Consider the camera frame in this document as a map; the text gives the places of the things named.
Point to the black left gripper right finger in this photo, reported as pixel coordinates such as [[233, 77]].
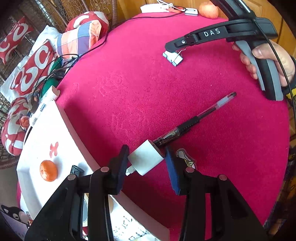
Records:
[[231, 216]]

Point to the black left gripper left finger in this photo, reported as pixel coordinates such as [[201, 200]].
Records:
[[61, 216]]

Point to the blue binder clip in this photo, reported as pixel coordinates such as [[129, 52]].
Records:
[[175, 58]]

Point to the black gel pen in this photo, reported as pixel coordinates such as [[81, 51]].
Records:
[[185, 127]]

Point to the white charger plug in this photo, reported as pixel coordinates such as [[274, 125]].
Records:
[[144, 158]]

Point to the right hand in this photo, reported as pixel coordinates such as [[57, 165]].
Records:
[[264, 51]]

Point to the red apple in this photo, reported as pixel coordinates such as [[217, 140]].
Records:
[[208, 10]]

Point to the orange tangerine in tray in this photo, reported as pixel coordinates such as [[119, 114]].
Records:
[[48, 171]]

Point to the small white blue box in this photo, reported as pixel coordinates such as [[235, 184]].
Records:
[[191, 12]]

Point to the pink tablecloth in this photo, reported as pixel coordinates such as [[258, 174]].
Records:
[[126, 92]]

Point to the white storage tray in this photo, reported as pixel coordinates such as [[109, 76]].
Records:
[[53, 138]]

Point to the white power strip far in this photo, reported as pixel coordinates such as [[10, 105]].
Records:
[[155, 8]]

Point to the white power strip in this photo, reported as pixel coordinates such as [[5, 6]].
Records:
[[155, 8], [38, 106]]

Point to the red white cushion left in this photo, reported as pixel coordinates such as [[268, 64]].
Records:
[[12, 134]]

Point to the white power strip near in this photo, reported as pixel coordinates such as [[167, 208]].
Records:
[[38, 106]]

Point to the green cloth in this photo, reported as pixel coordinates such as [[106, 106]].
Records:
[[56, 73]]

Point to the red white square pillow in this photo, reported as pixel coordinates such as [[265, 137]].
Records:
[[35, 70]]

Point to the red white round cushion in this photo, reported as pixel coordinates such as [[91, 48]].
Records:
[[92, 22]]

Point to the plaid pillow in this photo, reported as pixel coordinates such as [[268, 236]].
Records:
[[72, 43]]

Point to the wicker hanging chair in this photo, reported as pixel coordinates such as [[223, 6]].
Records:
[[40, 13]]

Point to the small red white pillow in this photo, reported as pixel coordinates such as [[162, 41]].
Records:
[[14, 37]]

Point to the cat sticker keychain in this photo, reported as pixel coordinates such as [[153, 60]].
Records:
[[182, 153]]

